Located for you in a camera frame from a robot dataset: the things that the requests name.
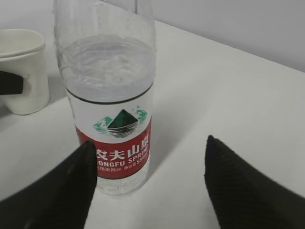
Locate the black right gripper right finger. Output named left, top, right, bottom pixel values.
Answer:
left=204, top=135, right=305, bottom=229

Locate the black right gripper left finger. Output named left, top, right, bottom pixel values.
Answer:
left=0, top=141, right=97, bottom=229

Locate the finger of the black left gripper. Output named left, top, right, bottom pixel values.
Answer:
left=0, top=71, right=24, bottom=95

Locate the white paper cup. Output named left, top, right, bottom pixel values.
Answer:
left=0, top=29, right=50, bottom=115

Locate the clear water bottle red label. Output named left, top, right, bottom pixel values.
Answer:
left=53, top=0, right=156, bottom=195

